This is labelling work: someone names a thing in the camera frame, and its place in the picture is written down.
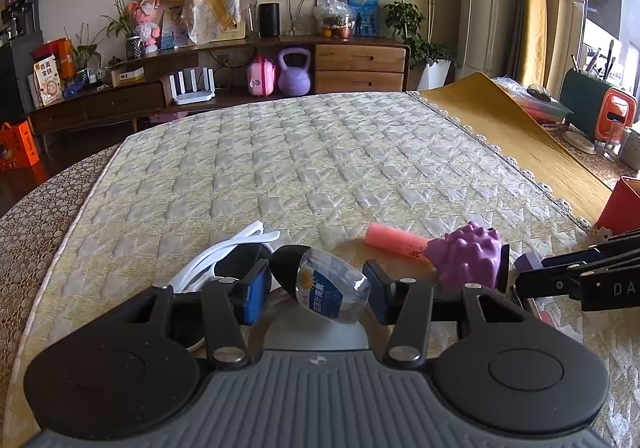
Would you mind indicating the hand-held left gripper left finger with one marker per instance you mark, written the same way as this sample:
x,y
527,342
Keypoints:
x,y
256,290

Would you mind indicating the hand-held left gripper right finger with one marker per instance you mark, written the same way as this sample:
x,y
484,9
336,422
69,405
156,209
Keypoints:
x,y
376,295

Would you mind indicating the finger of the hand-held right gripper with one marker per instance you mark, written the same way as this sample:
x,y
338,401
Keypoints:
x,y
570,258
550,284

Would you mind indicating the clear plastic bottle blue label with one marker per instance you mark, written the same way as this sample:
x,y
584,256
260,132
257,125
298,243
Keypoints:
x,y
331,289

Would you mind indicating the pink tube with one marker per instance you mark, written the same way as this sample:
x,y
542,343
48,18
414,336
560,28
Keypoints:
x,y
397,240

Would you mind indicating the red tin box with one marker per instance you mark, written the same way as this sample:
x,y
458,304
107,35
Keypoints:
x,y
622,208

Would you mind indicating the purple spiky massage ball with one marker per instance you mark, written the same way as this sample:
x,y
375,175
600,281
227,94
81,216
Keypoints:
x,y
465,255

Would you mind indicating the white round coaster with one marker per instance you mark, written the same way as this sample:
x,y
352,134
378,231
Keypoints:
x,y
579,142

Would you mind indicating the drinking glass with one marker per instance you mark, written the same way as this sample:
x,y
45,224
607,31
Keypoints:
x,y
616,143

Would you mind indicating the cream quilted table mat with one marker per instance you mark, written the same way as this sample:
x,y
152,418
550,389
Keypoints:
x,y
300,168

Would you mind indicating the yellow table mat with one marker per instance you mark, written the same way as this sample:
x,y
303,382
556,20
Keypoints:
x,y
500,138

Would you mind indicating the green and orange storage box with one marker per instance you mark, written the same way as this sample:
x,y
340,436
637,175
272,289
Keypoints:
x,y
617,115

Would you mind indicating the white router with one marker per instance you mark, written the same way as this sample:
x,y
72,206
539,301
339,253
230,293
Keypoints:
x,y
192,90

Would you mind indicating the pink toy case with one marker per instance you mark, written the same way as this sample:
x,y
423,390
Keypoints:
x,y
261,77

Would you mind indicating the purple kettlebell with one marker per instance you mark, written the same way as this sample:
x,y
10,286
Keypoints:
x,y
295,75

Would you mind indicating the wooden cabinet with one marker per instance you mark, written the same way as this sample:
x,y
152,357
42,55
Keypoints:
x,y
360,60

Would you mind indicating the small cardboard box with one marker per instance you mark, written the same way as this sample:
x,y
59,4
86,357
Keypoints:
x,y
127,76

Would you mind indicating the yellow curtain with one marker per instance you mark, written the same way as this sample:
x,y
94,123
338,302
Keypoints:
x,y
534,3

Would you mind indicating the black speaker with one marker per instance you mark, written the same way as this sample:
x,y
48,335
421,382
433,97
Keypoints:
x,y
269,20

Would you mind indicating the potted orchid plant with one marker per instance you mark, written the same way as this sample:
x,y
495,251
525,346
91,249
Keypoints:
x,y
132,45

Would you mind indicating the orange gift bag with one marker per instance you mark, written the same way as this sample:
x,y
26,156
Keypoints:
x,y
17,148

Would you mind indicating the blue picture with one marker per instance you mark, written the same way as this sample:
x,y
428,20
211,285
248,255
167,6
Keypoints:
x,y
364,17

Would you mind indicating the plastic bag of fruit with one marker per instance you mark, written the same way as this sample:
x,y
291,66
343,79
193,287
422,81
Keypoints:
x,y
332,18

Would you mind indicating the pink doll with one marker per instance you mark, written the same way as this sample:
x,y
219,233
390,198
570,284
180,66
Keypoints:
x,y
146,20

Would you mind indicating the printed snack box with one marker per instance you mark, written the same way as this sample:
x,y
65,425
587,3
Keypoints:
x,y
48,83

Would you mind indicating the black fridge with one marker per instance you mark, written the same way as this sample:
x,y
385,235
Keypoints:
x,y
12,78

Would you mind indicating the black coffee machine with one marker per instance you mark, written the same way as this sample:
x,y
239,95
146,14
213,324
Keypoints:
x,y
22,18

